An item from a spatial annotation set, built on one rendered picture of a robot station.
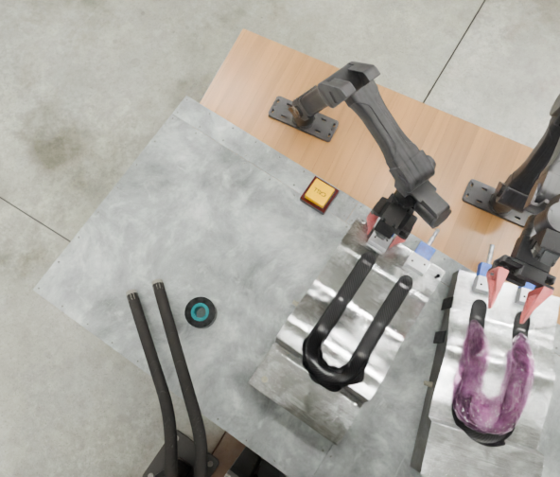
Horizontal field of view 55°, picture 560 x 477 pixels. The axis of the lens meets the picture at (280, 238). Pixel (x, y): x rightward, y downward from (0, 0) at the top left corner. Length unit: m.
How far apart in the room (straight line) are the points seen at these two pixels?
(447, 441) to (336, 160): 0.78
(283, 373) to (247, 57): 0.93
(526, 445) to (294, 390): 0.55
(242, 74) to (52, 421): 1.54
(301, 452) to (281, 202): 0.66
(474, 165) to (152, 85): 1.59
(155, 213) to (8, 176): 1.27
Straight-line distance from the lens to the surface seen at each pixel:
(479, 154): 1.63
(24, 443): 2.46
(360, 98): 1.15
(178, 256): 1.48
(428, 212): 1.21
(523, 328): 1.48
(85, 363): 2.37
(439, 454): 1.35
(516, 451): 1.41
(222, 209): 1.50
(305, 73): 1.67
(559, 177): 1.17
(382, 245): 1.35
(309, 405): 1.35
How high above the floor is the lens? 2.21
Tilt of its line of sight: 75 degrees down
